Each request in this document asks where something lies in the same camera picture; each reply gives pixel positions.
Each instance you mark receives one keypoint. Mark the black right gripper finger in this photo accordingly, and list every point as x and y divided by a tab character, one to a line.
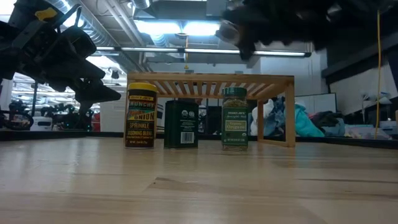
247	51
236	15

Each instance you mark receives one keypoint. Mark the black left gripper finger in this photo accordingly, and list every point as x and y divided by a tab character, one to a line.
74	71
96	93

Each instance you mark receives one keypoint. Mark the small clear spice jar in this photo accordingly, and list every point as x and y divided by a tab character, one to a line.
228	32

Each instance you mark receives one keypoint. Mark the yellow-lid onion spice jar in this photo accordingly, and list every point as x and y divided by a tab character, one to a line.
140	121

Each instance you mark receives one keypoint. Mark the green-lid oregano jar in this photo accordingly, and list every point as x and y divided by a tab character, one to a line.
234	124

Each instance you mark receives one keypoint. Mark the dark green spice tin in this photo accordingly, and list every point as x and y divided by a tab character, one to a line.
181	124

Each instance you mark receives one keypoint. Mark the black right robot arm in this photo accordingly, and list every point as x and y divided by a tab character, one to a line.
357	18

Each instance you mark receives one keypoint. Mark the wooden slatted shelf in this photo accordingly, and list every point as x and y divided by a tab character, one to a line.
211	77

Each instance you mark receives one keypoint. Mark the white box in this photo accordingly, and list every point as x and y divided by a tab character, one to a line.
112	115

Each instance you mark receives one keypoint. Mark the background robot workstation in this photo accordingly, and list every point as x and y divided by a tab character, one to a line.
62	116

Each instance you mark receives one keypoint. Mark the long ceiling light strip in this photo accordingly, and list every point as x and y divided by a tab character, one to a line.
202	50

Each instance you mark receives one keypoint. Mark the white partition panel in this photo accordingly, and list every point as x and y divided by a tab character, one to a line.
317	102

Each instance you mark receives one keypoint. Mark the pile of blue clothes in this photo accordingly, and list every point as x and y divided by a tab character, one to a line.
304	124

